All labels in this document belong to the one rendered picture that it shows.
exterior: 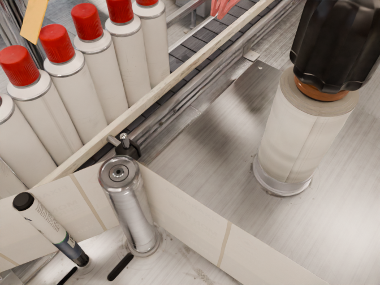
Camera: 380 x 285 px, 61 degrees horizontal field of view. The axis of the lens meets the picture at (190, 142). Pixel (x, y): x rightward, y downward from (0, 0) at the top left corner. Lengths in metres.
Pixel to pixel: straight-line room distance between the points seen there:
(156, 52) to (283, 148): 0.26
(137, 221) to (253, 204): 0.20
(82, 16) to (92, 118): 0.15
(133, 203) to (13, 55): 0.21
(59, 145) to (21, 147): 0.06
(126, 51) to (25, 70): 0.15
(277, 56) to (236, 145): 0.31
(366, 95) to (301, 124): 0.40
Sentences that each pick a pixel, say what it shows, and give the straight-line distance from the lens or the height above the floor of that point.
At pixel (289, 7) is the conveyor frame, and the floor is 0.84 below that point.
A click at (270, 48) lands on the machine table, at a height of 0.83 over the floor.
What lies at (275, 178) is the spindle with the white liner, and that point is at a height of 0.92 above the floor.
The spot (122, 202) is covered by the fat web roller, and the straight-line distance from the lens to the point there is 0.31.
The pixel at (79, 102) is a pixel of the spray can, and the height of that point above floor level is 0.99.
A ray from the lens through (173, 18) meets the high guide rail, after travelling 0.64.
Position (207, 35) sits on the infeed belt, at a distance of 0.73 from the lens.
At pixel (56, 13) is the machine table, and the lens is 0.96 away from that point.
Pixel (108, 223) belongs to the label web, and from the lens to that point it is 0.42.
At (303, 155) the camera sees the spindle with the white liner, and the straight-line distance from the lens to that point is 0.41.
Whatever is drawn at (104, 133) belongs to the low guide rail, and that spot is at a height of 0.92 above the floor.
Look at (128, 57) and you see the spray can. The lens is 0.50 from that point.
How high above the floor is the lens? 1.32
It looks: 55 degrees down
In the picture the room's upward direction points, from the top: straight up
